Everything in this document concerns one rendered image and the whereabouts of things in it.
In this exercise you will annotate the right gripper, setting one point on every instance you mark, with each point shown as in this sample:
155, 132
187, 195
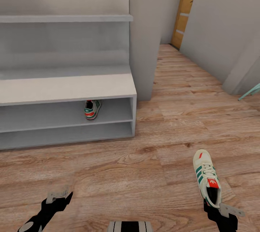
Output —
215, 215

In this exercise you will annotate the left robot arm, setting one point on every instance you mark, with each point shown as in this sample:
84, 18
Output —
49, 207

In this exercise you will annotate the standing mirror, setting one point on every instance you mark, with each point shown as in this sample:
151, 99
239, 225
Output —
252, 91

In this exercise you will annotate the robot trunk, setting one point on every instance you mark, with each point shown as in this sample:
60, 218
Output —
129, 227

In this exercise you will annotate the gym shoe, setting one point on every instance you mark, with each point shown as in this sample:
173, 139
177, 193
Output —
91, 108
208, 183

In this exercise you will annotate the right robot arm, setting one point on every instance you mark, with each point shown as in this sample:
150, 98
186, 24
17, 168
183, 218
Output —
225, 217

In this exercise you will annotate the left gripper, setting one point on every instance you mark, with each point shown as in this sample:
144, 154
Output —
58, 205

